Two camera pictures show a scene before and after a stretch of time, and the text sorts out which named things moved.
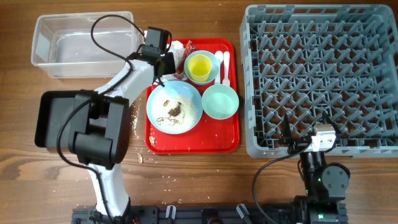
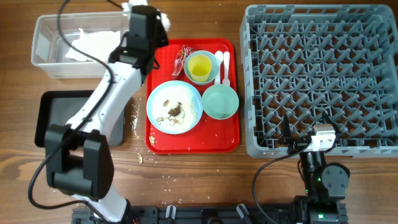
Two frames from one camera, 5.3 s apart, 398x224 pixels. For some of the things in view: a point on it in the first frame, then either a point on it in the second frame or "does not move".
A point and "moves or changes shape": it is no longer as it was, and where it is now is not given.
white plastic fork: (226, 82) does not move
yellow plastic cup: (199, 66) does not move
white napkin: (177, 49) to (97, 45)
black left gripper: (170, 68) to (164, 34)
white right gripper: (334, 130) does not move
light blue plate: (175, 109) does not move
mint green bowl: (220, 101) does not move
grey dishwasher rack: (302, 61) does not move
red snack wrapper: (180, 73) moves or changes shape
